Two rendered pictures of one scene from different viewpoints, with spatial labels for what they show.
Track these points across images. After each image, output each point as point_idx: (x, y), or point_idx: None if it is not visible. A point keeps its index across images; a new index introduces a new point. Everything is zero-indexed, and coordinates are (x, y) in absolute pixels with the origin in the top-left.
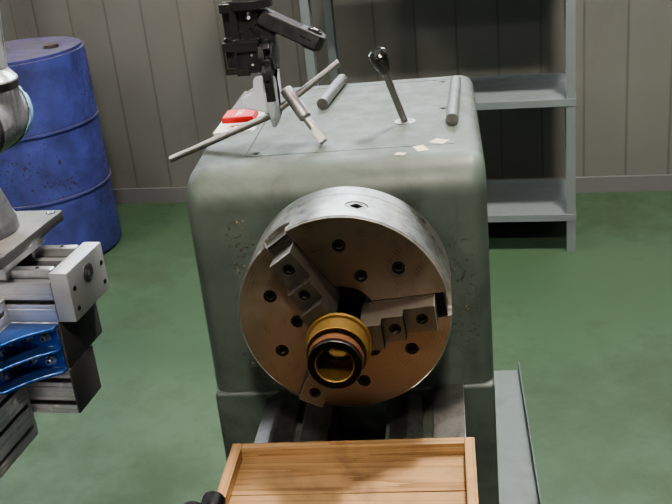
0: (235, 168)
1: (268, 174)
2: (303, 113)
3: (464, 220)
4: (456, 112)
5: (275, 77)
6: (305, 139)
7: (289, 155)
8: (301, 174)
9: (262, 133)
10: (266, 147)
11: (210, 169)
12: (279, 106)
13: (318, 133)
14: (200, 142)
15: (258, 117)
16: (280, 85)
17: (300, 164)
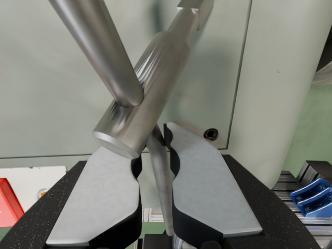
0: (275, 149)
1: (304, 95)
2: (187, 55)
3: None
4: None
5: (135, 217)
6: (138, 52)
7: (248, 70)
8: (327, 31)
9: (84, 148)
10: (179, 124)
11: (264, 181)
12: (158, 137)
13: (207, 3)
14: (168, 221)
15: (163, 170)
16: (91, 175)
17: (310, 37)
